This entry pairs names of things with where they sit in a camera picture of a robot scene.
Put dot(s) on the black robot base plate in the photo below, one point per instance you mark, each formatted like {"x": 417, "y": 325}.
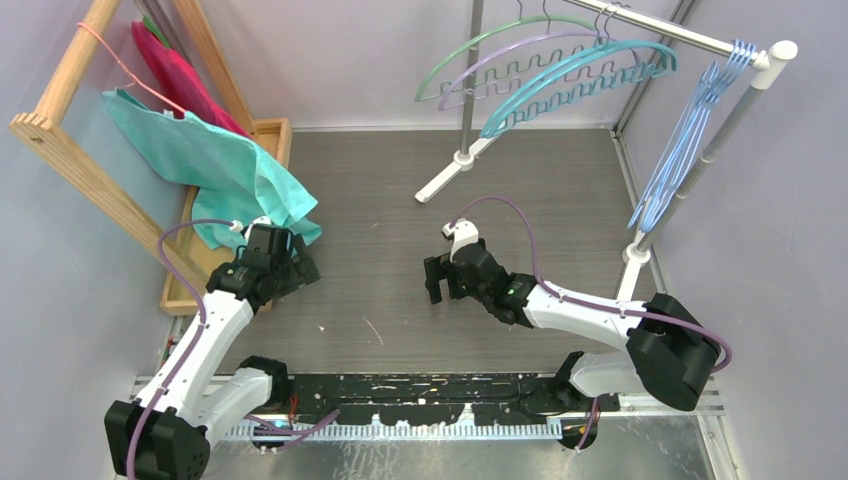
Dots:
{"x": 428, "y": 399}

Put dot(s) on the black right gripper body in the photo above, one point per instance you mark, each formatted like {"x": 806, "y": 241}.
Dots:
{"x": 440, "y": 267}

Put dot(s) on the pink hanger on rack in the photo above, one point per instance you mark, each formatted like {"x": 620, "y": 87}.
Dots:
{"x": 135, "y": 80}

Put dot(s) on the purple notched hanger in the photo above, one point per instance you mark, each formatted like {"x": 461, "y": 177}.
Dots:
{"x": 500, "y": 64}

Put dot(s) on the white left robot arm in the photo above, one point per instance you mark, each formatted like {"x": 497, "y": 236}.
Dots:
{"x": 170, "y": 428}

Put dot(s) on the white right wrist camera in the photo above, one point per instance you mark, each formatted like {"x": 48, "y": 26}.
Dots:
{"x": 461, "y": 233}

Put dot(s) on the teal notched hanger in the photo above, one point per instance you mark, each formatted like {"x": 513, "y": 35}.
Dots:
{"x": 596, "y": 53}
{"x": 543, "y": 73}

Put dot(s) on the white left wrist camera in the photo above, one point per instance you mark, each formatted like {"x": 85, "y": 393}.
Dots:
{"x": 244, "y": 230}

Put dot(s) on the red cloth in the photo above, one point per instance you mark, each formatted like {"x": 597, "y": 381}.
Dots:
{"x": 180, "y": 82}

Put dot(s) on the teal cloth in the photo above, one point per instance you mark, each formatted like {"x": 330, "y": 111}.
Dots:
{"x": 236, "y": 178}

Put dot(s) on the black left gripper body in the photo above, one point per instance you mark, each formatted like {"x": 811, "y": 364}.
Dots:
{"x": 292, "y": 276}

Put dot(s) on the green notched hanger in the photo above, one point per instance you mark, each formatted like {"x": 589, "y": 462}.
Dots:
{"x": 479, "y": 36}

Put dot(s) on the wooden clothes rack frame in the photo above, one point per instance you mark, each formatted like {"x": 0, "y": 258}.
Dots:
{"x": 42, "y": 131}

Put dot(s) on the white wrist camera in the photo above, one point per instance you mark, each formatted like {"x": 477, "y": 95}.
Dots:
{"x": 244, "y": 230}
{"x": 461, "y": 233}

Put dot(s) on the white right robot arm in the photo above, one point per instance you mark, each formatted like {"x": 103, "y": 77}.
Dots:
{"x": 657, "y": 347}

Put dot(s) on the metal garment rack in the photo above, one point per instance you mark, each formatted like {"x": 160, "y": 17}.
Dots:
{"x": 684, "y": 158}

